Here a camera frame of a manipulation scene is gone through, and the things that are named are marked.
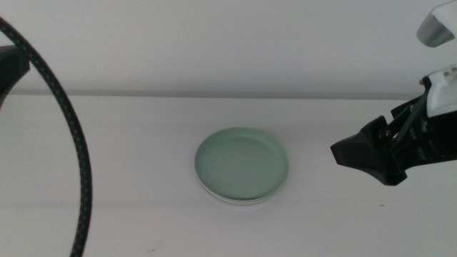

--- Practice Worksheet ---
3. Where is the pale green shallow bowl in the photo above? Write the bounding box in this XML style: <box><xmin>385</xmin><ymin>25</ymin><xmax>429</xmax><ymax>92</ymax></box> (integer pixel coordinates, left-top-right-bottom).
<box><xmin>194</xmin><ymin>127</ymin><xmax>289</xmax><ymax>201</ymax></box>

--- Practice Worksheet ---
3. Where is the white shallow bowl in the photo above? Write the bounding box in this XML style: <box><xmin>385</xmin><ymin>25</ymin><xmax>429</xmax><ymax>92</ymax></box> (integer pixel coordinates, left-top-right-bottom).
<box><xmin>195</xmin><ymin>171</ymin><xmax>288</xmax><ymax>206</ymax></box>

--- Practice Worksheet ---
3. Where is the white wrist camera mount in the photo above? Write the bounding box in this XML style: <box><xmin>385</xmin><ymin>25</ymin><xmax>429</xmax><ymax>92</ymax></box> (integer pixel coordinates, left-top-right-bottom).
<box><xmin>419</xmin><ymin>64</ymin><xmax>457</xmax><ymax>118</ymax></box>

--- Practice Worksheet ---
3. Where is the black braided cable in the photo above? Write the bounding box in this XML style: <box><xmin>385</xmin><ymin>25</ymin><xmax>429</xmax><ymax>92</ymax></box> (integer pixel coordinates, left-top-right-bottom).
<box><xmin>0</xmin><ymin>16</ymin><xmax>94</xmax><ymax>257</ymax></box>

